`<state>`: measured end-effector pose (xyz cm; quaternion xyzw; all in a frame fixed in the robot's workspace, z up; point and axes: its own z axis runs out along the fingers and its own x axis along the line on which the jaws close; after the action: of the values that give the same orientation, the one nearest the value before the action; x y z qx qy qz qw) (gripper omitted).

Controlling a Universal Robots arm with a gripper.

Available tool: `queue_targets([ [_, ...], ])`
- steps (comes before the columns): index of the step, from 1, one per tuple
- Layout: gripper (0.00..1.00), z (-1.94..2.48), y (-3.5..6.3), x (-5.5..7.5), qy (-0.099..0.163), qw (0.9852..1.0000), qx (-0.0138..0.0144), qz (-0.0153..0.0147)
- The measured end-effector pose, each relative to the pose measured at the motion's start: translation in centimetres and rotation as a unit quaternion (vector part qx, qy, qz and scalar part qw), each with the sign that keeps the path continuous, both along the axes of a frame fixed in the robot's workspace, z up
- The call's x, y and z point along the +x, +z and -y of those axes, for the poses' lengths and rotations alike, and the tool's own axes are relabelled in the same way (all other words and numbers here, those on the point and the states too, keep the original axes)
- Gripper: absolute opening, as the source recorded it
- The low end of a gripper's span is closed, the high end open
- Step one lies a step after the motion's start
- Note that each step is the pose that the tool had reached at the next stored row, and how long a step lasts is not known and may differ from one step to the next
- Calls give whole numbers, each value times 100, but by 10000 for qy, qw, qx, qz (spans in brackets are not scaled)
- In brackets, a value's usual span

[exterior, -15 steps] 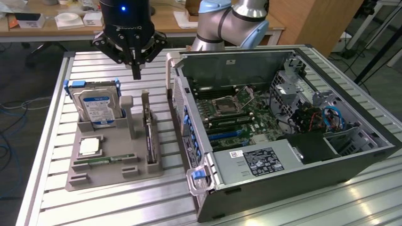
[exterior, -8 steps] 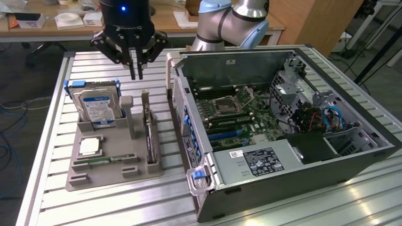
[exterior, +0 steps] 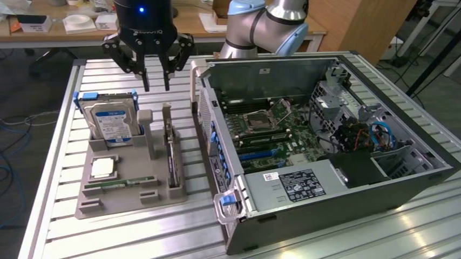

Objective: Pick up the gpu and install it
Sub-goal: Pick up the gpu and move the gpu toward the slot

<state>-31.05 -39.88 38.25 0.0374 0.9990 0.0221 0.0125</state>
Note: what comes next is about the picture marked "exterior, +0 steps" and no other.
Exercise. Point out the grey disk bay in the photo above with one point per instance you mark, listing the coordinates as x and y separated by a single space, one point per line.
396 159

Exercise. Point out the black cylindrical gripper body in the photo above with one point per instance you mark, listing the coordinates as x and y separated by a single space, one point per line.
147 24

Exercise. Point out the small white labelled box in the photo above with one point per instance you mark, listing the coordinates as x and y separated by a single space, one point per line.
106 24

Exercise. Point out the grey power supply unit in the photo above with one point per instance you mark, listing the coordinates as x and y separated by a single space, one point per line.
266 194

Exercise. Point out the blue expansion slot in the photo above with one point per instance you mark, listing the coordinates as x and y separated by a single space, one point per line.
257 155

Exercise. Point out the hard disk in blue carrier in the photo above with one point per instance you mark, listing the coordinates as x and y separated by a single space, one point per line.
111 124

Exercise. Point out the orange card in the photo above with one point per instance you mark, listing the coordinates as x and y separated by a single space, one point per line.
15 28

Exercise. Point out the green graphics card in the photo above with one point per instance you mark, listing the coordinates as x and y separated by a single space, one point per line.
171 162

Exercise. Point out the black tripod pole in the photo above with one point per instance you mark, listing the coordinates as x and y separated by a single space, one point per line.
428 73

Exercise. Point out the black office chair base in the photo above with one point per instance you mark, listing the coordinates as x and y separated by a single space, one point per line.
44 55

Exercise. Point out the white paper stack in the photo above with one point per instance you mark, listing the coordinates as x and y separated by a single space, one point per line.
213 25

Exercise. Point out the brown cardboard box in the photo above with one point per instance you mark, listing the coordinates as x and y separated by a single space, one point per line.
221 8

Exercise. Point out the perforated metal drive cage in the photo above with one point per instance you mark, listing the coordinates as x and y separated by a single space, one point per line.
331 118

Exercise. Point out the CPU socket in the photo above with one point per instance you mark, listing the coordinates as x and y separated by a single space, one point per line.
259 121

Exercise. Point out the grey parts rack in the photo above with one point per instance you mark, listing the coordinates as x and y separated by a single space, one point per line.
126 201

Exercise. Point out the white box with black lid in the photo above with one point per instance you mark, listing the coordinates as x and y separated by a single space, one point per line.
36 27

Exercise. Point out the green RAM stick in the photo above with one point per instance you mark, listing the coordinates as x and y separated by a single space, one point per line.
115 184

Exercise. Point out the clear plastic bag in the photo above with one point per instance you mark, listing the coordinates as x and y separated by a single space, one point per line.
13 6

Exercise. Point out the black open PC case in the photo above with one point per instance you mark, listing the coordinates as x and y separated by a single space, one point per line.
323 221

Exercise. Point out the silver CPU chip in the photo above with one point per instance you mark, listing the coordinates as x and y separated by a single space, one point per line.
102 168

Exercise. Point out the white box with round dish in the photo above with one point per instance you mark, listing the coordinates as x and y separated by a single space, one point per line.
79 27

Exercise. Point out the white floor unit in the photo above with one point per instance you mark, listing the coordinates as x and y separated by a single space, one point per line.
392 51

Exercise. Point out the silver socket cover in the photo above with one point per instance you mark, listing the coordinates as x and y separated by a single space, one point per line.
282 109

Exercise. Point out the wooden desk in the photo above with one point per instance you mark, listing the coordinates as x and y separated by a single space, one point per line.
54 37

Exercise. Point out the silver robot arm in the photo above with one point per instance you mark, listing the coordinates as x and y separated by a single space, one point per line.
249 29

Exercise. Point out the silver chipset heat sink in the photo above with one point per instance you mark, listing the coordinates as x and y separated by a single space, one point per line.
298 159

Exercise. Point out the wooden cabinet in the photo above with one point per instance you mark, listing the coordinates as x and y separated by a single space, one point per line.
378 27

